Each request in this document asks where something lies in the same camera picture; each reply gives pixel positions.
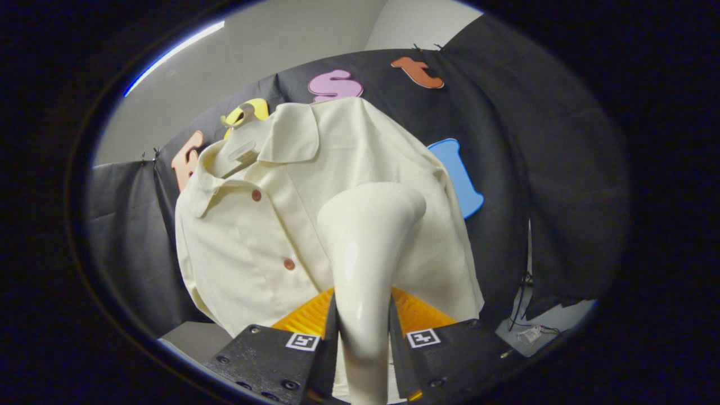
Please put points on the white plastic hanger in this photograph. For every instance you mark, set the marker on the white plastic hanger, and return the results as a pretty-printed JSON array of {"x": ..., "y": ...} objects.
[{"x": 242, "y": 149}]

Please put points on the black backdrop cloth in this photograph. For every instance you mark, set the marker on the black backdrop cloth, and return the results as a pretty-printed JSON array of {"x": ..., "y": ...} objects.
[{"x": 562, "y": 169}]

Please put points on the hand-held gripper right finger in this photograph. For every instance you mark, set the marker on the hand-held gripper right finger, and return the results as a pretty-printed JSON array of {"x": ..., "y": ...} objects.
[{"x": 396, "y": 365}]

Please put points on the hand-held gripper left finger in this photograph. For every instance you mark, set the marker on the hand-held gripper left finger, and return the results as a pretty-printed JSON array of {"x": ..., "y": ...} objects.
[{"x": 331, "y": 365}]

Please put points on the white garment steamer head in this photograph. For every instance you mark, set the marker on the white garment steamer head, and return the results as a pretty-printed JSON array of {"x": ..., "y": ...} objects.
[{"x": 365, "y": 253}]

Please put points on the cream button-up shirt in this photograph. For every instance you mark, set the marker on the cream button-up shirt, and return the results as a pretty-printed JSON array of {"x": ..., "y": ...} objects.
[{"x": 253, "y": 253}]

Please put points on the grey table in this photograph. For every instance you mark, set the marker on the grey table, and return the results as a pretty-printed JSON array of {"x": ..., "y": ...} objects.
[{"x": 197, "y": 337}]

